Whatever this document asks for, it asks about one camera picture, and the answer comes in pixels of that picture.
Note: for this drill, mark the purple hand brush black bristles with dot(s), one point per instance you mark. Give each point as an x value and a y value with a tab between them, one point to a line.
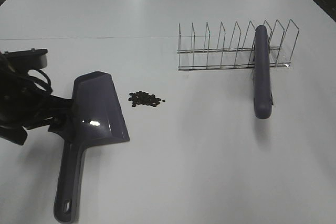
262	82

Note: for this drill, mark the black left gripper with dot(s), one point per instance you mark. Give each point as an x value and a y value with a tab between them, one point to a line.
24	107

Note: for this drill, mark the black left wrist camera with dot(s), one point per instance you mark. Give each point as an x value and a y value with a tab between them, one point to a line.
24	61

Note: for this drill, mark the purple plastic dustpan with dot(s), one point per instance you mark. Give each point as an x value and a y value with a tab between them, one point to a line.
97	119

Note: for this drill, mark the chrome wire dish rack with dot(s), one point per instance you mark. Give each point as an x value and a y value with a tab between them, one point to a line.
233	47

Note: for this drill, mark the pile of coffee beans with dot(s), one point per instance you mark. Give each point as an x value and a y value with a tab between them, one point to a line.
145	99

